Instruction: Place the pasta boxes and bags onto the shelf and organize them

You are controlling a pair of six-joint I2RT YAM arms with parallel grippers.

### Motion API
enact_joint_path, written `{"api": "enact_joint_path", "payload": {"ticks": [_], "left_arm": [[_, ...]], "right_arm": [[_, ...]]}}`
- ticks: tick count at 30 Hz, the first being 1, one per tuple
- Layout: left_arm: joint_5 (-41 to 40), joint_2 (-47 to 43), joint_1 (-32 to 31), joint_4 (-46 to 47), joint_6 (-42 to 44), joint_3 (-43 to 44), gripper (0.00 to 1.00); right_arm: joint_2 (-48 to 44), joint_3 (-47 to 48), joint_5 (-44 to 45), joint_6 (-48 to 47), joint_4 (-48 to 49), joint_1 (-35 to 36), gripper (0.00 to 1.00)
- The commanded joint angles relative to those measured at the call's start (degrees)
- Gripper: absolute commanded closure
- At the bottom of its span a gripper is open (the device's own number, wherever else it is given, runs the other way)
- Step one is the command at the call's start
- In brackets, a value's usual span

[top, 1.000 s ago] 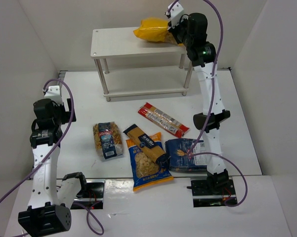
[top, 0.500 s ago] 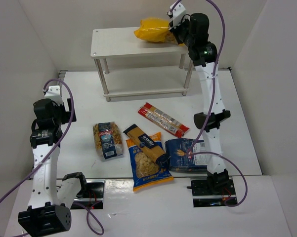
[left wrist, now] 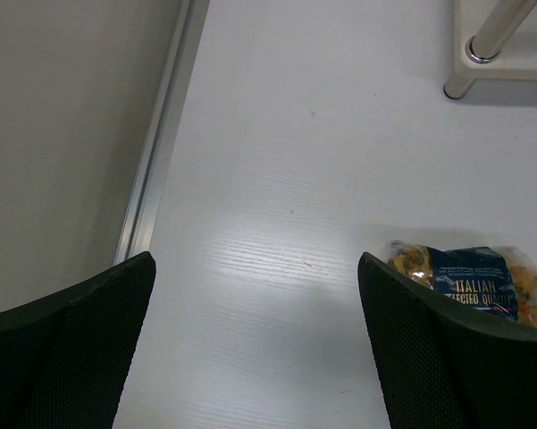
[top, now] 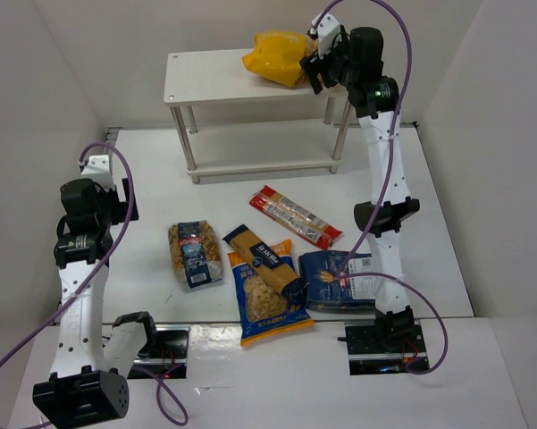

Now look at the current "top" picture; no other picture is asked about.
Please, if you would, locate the yellow macaroni pasta bag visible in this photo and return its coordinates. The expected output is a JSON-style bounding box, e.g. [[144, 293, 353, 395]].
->
[[242, 30, 318, 88]]

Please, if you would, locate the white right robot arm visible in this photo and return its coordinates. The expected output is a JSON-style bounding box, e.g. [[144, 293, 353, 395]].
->
[[300, 22, 420, 349]]

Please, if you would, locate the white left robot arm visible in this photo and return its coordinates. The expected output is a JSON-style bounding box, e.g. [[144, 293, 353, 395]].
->
[[32, 178, 156, 428]]

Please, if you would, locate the Agnesi fusilli pasta bag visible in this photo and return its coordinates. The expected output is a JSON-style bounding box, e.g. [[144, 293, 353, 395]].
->
[[167, 220, 223, 290]]

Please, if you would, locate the white two-tier shelf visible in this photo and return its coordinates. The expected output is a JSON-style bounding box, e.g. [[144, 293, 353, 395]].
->
[[164, 49, 350, 183]]

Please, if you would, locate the red spaghetti pasta packet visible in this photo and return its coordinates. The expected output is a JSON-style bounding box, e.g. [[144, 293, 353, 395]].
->
[[248, 185, 343, 250]]

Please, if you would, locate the blue orange shell pasta bag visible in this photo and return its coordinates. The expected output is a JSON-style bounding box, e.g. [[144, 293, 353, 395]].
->
[[228, 251, 315, 348]]

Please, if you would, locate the dark blue pasta box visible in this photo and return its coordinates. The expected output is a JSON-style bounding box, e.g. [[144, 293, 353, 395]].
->
[[298, 250, 376, 312]]

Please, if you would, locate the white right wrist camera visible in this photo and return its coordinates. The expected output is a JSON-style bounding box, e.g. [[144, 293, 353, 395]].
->
[[308, 13, 341, 59]]

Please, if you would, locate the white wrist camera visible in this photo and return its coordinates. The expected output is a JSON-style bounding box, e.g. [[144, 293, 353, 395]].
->
[[308, 13, 341, 59], [80, 155, 115, 191]]

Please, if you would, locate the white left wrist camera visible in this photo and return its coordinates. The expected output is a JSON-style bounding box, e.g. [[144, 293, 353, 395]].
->
[[80, 155, 115, 191]]

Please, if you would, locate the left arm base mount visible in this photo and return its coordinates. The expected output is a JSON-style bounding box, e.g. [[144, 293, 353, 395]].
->
[[102, 323, 189, 380]]

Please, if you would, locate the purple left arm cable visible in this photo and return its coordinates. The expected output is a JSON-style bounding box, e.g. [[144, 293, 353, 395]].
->
[[0, 142, 189, 425]]

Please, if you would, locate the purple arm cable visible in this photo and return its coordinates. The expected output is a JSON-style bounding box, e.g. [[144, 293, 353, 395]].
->
[[312, 0, 449, 375], [0, 142, 189, 425]]

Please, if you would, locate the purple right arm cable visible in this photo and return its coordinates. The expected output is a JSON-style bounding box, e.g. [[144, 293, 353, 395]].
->
[[312, 0, 449, 375]]

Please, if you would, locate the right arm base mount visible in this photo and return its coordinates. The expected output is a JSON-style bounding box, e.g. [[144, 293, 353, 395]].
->
[[338, 320, 430, 375]]

